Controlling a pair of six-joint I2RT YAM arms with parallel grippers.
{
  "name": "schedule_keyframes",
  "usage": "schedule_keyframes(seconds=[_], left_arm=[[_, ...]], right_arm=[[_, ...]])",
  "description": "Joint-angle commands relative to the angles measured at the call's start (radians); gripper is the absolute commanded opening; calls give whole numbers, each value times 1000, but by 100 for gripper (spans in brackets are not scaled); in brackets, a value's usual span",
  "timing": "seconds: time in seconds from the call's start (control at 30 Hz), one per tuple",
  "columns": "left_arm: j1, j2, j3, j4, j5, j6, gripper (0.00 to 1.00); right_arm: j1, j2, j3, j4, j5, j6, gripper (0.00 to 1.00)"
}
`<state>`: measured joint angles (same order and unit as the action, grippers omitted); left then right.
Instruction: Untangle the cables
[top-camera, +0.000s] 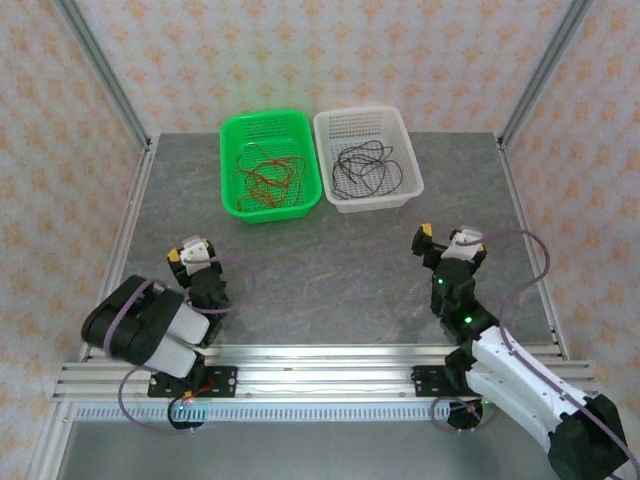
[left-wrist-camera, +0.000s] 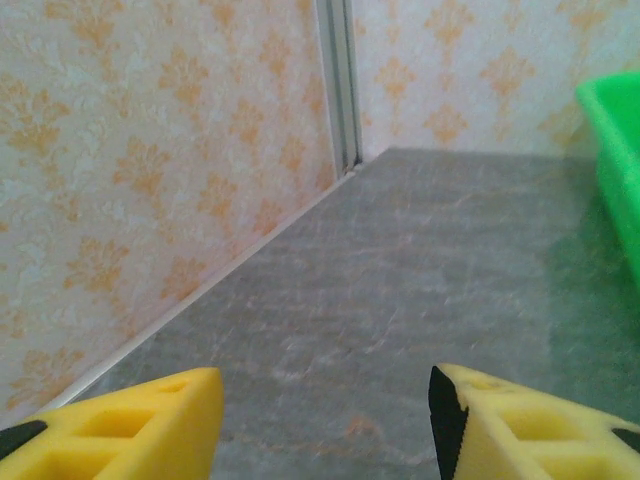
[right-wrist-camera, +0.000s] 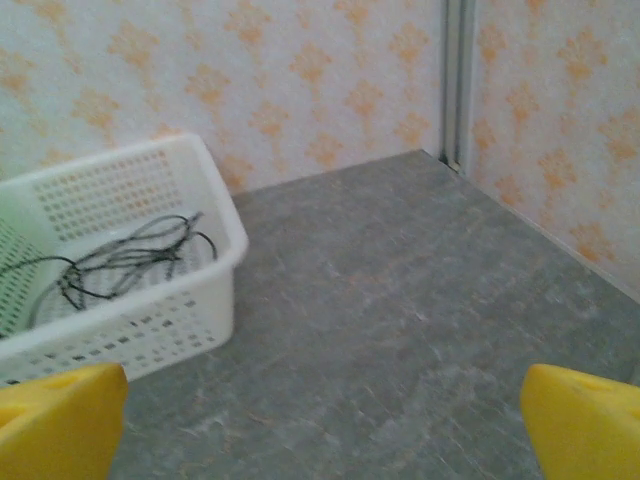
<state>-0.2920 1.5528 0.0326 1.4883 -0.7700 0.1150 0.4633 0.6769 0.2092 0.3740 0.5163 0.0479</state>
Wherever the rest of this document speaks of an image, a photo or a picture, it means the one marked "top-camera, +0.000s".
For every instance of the green plastic basket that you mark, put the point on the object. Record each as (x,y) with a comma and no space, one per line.
(230,200)

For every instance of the aluminium frame post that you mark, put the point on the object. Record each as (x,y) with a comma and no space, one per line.
(545,70)
(100,70)

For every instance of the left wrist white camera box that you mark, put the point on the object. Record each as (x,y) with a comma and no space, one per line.
(195,252)

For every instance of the white plastic basket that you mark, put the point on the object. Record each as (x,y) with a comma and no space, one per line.
(410,175)

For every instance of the aluminium table side rail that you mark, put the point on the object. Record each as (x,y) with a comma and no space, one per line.
(132,220)
(525,220)

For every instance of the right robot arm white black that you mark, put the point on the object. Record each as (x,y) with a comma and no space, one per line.
(510,375)

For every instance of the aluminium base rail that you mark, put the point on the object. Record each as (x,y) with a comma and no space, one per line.
(325,375)

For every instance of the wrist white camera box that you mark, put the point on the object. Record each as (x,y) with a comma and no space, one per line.
(195,252)
(466,244)

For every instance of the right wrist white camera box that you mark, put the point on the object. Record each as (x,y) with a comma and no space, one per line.
(466,244)

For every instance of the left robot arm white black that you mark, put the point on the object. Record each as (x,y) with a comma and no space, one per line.
(140,325)

